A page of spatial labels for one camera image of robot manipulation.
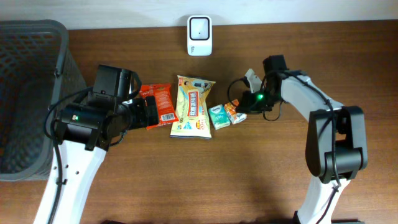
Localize red candy bag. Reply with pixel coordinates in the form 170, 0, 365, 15
139, 83, 179, 130

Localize white barcode scanner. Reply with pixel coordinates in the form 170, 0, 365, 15
187, 15, 213, 57

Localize teal tissue pack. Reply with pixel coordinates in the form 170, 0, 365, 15
208, 105, 231, 130

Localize left black cable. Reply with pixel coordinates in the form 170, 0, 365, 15
42, 86, 94, 224

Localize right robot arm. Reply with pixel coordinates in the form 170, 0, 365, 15
236, 55, 368, 224

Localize black cable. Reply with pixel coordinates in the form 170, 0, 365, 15
227, 77, 249, 106
42, 86, 94, 224

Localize orange tissue pack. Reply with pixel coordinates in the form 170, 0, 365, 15
224, 99, 247, 124

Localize right black cable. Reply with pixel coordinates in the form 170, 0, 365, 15
227, 77, 249, 106

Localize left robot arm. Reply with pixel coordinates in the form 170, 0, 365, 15
34, 65, 159, 223

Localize grey plastic mesh basket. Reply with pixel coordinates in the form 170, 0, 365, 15
1, 20, 86, 182

